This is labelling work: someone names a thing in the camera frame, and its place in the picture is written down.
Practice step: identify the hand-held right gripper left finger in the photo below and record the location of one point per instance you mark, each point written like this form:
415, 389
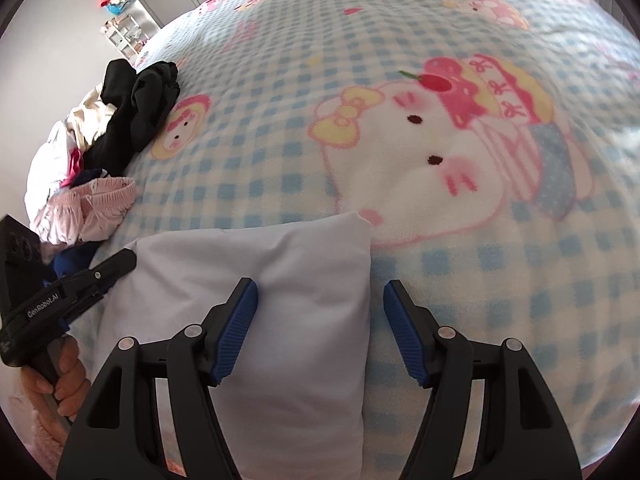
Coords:
232, 340

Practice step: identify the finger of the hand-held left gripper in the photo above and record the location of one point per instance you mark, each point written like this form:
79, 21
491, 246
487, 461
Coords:
100, 280

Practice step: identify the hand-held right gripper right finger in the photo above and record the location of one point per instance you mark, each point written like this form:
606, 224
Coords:
405, 340

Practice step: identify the white T-shirt with navy trim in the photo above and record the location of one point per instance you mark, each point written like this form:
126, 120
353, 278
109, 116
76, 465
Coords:
300, 285

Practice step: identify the person's left hand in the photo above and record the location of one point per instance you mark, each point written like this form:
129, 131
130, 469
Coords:
72, 375

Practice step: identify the pink cat print pyjama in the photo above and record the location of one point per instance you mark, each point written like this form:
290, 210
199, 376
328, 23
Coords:
100, 205

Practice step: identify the blue checked cartoon blanket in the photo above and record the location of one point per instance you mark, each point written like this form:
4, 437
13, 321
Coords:
450, 260

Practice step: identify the magenta garment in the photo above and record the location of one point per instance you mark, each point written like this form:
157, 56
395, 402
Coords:
75, 165

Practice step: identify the white garment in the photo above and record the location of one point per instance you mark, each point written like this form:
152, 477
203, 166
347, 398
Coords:
47, 165

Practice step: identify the cream garment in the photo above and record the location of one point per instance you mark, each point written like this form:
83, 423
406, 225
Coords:
90, 120

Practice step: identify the white shelf rack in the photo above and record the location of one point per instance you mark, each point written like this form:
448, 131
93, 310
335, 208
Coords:
125, 35

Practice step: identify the red blue wall toy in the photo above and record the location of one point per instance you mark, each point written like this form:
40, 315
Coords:
114, 2

